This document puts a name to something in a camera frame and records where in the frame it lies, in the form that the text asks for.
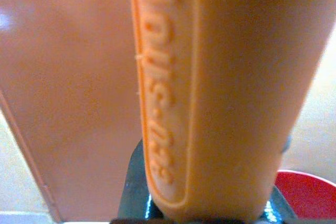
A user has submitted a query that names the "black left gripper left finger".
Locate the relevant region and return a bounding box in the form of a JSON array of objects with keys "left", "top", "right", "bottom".
[{"left": 117, "top": 139, "right": 164, "bottom": 220}]

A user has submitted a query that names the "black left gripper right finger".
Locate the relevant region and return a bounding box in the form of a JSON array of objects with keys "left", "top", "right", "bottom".
[{"left": 261, "top": 185, "right": 298, "bottom": 220}]

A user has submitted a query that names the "orange plastic dustpan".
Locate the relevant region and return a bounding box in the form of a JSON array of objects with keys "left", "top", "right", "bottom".
[{"left": 0, "top": 0, "right": 336, "bottom": 222}]

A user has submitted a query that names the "red round plastic container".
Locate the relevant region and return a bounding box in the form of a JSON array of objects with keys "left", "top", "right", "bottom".
[{"left": 275, "top": 169, "right": 336, "bottom": 220}]

